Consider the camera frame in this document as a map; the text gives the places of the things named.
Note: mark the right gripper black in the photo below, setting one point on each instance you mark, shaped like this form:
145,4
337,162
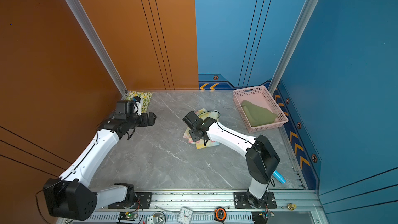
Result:
194,137

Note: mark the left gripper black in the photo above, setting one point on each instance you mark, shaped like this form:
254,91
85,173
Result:
152,119

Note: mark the pastel floral skirt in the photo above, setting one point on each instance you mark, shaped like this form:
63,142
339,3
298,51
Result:
202,113

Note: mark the lemon print skirt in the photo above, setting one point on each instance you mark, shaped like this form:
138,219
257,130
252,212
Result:
144,96

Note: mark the pink plastic basket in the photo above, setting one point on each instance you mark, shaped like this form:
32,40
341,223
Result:
259,96

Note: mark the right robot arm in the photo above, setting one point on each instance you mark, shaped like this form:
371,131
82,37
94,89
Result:
261,157

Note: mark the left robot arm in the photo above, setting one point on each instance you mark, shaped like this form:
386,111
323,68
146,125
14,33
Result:
69,196

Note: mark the olive green skirt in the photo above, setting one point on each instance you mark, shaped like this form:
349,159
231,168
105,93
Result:
256,115

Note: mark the orange black tape measure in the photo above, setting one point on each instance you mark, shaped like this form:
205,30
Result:
220,215

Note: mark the white square clock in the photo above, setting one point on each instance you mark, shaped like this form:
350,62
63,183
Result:
185,216

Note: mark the light blue plastic tube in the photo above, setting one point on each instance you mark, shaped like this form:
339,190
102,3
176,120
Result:
279,177

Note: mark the green circuit board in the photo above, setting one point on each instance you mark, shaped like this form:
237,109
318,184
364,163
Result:
127,217

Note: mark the white power plug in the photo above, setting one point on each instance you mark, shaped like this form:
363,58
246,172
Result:
156,218

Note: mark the brass round knob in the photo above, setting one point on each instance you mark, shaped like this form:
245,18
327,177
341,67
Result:
291,206

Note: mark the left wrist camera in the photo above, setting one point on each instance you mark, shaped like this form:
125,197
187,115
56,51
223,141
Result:
137,110

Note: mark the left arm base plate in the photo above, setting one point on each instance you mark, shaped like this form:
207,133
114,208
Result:
142,200

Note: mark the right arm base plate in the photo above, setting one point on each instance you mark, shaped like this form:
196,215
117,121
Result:
243,200

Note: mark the black board with wires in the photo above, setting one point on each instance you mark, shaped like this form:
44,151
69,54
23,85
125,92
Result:
261,217

